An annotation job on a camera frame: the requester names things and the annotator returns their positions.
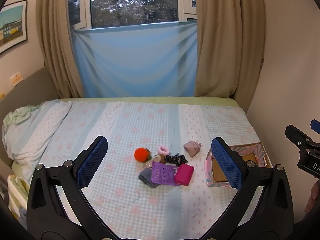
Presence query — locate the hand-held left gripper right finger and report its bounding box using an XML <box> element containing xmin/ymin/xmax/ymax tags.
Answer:
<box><xmin>211</xmin><ymin>137</ymin><xmax>294</xmax><ymax>240</ymax></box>

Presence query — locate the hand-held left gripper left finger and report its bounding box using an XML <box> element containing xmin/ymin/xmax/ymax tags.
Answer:
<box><xmin>26</xmin><ymin>135</ymin><xmax>118</xmax><ymax>240</ymax></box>

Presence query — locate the patterned cardboard box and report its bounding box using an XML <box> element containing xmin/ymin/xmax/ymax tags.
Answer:
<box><xmin>204</xmin><ymin>142</ymin><xmax>272</xmax><ymax>188</ymax></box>

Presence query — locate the magenta pouch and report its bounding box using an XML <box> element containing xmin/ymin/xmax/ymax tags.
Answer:
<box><xmin>174</xmin><ymin>164</ymin><xmax>195</xmax><ymax>186</ymax></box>

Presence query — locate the orange pompom ball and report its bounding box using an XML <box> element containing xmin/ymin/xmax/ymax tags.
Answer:
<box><xmin>134</xmin><ymin>148</ymin><xmax>152</xmax><ymax>163</ymax></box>

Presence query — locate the black patterned scrunchie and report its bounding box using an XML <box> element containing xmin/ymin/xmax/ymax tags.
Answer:
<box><xmin>164</xmin><ymin>152</ymin><xmax>188</xmax><ymax>167</ymax></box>

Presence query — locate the grey fuzzy sock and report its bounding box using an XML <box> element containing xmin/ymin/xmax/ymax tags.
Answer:
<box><xmin>138</xmin><ymin>168</ymin><xmax>160</xmax><ymax>189</ymax></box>

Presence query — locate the brown fuzzy sock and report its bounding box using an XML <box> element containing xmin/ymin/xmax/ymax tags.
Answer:
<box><xmin>143</xmin><ymin>154</ymin><xmax>162</xmax><ymax>170</ymax></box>

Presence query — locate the purple plastic packet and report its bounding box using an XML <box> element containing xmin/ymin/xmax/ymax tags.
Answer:
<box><xmin>151</xmin><ymin>161</ymin><xmax>181</xmax><ymax>186</ymax></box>

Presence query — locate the person's right hand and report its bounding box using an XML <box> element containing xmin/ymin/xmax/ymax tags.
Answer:
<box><xmin>304</xmin><ymin>179</ymin><xmax>320</xmax><ymax>214</ymax></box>

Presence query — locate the rolled pink sock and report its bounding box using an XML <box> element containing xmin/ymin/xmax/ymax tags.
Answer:
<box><xmin>183</xmin><ymin>141</ymin><xmax>202</xmax><ymax>158</ymax></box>

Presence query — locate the pink fluffy scrunchie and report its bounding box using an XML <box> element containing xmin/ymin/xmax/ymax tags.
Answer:
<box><xmin>157</xmin><ymin>145</ymin><xmax>171</xmax><ymax>156</ymax></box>

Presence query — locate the pillow in checked cover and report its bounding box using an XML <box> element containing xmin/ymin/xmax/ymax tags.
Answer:
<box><xmin>2</xmin><ymin>102</ymin><xmax>73</xmax><ymax>167</ymax></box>

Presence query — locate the checked pink-flowered blanket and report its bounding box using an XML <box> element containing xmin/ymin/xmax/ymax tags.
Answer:
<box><xmin>12</xmin><ymin>101</ymin><xmax>262</xmax><ymax>240</ymax></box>

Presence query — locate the yellow and white package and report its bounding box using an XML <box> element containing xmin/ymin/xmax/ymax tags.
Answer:
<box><xmin>7</xmin><ymin>174</ymin><xmax>32</xmax><ymax>222</ymax></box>

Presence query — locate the bed with green sheet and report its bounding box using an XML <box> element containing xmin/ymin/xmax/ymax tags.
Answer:
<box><xmin>10</xmin><ymin>97</ymin><xmax>247</xmax><ymax>178</ymax></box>

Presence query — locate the light blue hanging cloth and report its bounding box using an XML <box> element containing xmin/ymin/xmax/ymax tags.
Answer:
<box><xmin>72</xmin><ymin>21</ymin><xmax>198</xmax><ymax>98</ymax></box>

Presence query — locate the beige curtain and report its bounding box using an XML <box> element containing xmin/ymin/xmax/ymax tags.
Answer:
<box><xmin>36</xmin><ymin>0</ymin><xmax>84</xmax><ymax>99</ymax></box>
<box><xmin>194</xmin><ymin>0</ymin><xmax>266</xmax><ymax>100</ymax></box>

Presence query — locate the white-framed window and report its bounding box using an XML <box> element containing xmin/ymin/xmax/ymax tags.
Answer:
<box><xmin>67</xmin><ymin>0</ymin><xmax>198</xmax><ymax>30</ymax></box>

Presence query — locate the pale wall sticker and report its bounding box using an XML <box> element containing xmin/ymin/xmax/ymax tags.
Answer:
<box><xmin>10</xmin><ymin>72</ymin><xmax>24</xmax><ymax>87</ymax></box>

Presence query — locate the framed wall picture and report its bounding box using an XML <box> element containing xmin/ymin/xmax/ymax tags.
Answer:
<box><xmin>0</xmin><ymin>0</ymin><xmax>28</xmax><ymax>55</ymax></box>

